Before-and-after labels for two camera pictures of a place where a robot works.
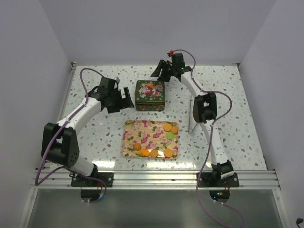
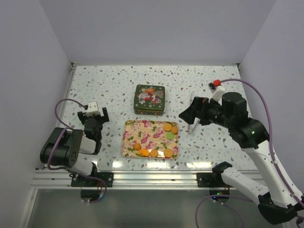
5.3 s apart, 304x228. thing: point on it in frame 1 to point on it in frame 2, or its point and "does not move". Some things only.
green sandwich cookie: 169,136 does not move
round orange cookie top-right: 167,127 does not move
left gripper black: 123,103 to 82,116
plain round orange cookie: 154,153 does not move
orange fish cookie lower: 144,152 does not move
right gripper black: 163,77 to 202,105
